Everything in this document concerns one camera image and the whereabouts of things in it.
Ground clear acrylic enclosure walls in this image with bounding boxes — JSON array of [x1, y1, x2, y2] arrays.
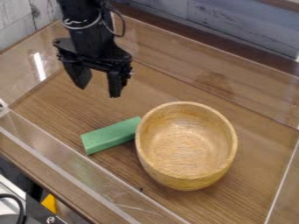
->
[[0, 13, 299, 224]]

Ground black cable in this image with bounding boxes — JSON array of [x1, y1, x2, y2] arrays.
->
[[0, 193, 28, 224]]

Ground green rectangular block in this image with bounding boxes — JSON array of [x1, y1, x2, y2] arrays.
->
[[80, 116, 141, 155]]

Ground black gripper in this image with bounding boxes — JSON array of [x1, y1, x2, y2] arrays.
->
[[52, 25, 132, 98]]

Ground brown wooden bowl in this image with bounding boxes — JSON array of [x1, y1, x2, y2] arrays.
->
[[135, 101, 239, 192]]

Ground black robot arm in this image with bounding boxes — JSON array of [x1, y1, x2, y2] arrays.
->
[[52, 0, 133, 98]]

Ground yellow black device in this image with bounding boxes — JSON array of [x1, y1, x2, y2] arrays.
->
[[22, 193, 74, 224]]

